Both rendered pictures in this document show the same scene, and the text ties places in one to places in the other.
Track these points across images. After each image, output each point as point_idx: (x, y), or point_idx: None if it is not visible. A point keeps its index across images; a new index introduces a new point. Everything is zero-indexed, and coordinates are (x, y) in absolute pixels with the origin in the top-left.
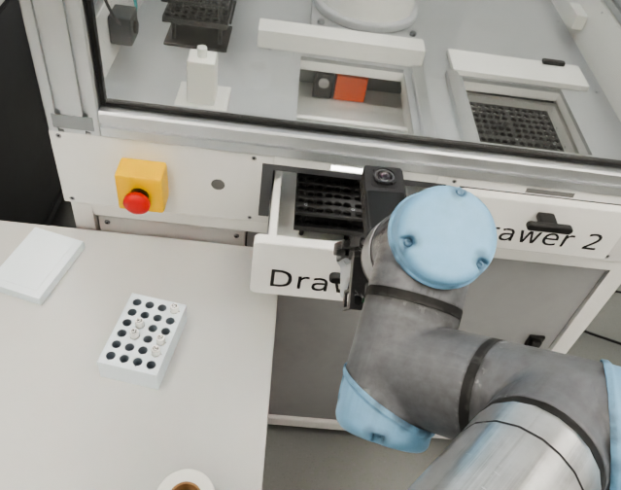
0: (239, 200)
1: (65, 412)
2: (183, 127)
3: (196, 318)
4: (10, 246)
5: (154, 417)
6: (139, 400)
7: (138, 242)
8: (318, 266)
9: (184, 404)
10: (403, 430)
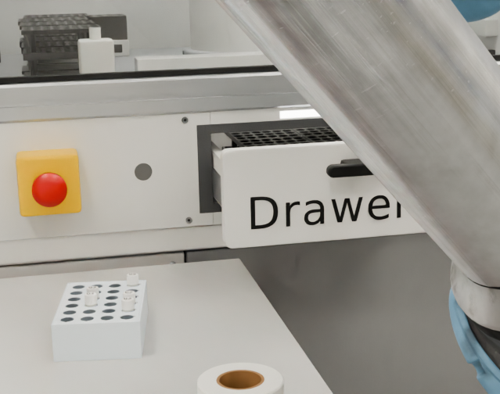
0: (173, 193)
1: (20, 391)
2: (95, 89)
3: (160, 309)
4: None
5: (149, 375)
6: (120, 367)
7: (45, 278)
8: (307, 179)
9: (185, 362)
10: None
